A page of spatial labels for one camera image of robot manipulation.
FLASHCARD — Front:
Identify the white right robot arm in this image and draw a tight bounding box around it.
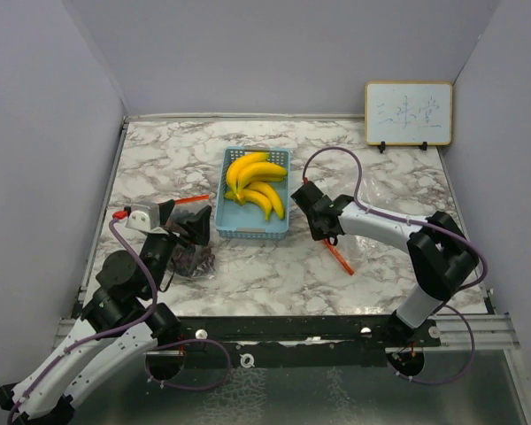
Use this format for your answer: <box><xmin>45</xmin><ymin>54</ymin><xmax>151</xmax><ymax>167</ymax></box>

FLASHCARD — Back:
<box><xmin>291</xmin><ymin>182</ymin><xmax>479</xmax><ymax>346</ymax></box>

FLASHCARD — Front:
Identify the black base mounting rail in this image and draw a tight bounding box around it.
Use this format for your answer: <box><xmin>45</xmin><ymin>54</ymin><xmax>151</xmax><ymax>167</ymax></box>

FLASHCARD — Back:
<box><xmin>145</xmin><ymin>315</ymin><xmax>440</xmax><ymax>369</ymax></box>

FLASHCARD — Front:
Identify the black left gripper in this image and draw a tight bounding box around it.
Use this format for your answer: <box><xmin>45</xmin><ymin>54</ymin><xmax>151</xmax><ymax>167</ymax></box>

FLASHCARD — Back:
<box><xmin>142</xmin><ymin>199</ymin><xmax>212</xmax><ymax>298</ymax></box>

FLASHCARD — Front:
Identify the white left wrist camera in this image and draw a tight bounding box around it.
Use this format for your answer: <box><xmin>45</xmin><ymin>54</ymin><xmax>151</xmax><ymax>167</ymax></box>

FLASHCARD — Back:
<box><xmin>112</xmin><ymin>201</ymin><xmax>166</xmax><ymax>235</ymax></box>

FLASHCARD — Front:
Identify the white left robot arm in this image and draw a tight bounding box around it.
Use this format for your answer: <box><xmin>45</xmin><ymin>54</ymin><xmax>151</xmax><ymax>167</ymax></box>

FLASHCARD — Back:
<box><xmin>0</xmin><ymin>200</ymin><xmax>212</xmax><ymax>424</ymax></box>

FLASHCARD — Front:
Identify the light blue plastic basket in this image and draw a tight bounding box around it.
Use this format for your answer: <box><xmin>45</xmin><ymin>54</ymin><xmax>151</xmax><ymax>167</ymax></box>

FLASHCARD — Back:
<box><xmin>215</xmin><ymin>146</ymin><xmax>290</xmax><ymax>240</ymax></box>

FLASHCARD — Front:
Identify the yellow banana bunch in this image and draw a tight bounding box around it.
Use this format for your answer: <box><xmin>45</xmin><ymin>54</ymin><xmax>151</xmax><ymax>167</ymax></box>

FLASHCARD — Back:
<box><xmin>224</xmin><ymin>151</ymin><xmax>289</xmax><ymax>221</ymax></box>

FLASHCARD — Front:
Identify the clear orange zipper bag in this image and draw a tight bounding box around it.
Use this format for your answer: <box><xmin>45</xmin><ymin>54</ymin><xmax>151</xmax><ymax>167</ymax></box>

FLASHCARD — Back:
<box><xmin>167</xmin><ymin>194</ymin><xmax>216</xmax><ymax>280</ymax></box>

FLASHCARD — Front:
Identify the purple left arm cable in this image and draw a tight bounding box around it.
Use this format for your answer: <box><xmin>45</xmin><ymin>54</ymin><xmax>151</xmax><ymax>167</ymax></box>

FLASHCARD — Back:
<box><xmin>7</xmin><ymin>219</ymin><xmax>234</xmax><ymax>425</ymax></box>

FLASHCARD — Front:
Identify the small framed whiteboard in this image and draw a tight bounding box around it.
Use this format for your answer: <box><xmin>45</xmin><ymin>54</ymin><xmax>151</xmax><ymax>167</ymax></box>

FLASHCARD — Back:
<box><xmin>365</xmin><ymin>81</ymin><xmax>453</xmax><ymax>151</ymax></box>

